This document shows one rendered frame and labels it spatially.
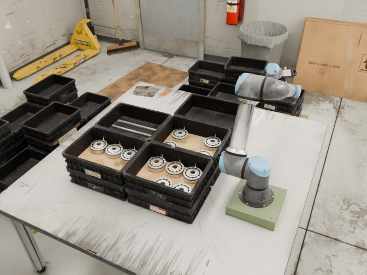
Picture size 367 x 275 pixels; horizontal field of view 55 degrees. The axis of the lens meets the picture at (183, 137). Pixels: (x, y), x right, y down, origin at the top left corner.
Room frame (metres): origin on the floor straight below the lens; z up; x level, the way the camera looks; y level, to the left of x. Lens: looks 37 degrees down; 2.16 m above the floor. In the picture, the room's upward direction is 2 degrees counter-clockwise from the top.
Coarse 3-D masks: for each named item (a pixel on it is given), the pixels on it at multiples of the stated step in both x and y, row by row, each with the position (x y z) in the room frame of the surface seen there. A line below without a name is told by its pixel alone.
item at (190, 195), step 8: (160, 144) 1.57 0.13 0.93; (184, 152) 1.50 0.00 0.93; (128, 168) 1.38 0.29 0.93; (208, 168) 1.36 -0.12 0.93; (128, 176) 1.32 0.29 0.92; (136, 176) 1.31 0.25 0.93; (200, 176) 1.30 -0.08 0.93; (152, 184) 1.26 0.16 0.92; (160, 184) 1.25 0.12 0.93; (176, 192) 1.20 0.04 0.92; (184, 192) 1.19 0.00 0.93; (192, 192) 1.19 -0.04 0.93
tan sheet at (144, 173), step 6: (168, 162) 1.53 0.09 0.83; (144, 168) 1.48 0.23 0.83; (186, 168) 1.47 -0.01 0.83; (138, 174) 1.44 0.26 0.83; (144, 174) 1.43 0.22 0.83; (150, 174) 1.43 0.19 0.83; (156, 174) 1.43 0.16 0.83; (162, 174) 1.43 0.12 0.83; (150, 180) 1.38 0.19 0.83; (174, 180) 1.38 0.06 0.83; (180, 180) 1.38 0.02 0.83; (192, 186) 1.33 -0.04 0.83
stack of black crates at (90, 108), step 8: (80, 96) 2.93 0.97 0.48; (88, 96) 3.00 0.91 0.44; (96, 96) 2.95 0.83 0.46; (104, 96) 2.91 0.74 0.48; (72, 104) 2.81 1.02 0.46; (80, 104) 2.90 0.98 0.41; (88, 104) 2.94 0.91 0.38; (96, 104) 2.94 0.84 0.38; (104, 104) 2.78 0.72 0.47; (80, 112) 2.80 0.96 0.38; (88, 112) 2.79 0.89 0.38; (96, 112) 2.68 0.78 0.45; (88, 120) 2.58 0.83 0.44
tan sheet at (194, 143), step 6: (168, 138) 1.76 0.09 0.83; (192, 138) 1.75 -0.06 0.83; (198, 138) 1.75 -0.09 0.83; (204, 138) 1.75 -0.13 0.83; (180, 144) 1.69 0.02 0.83; (186, 144) 1.69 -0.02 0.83; (192, 144) 1.69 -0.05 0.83; (198, 144) 1.69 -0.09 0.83; (192, 150) 1.63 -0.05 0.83; (198, 150) 1.63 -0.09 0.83
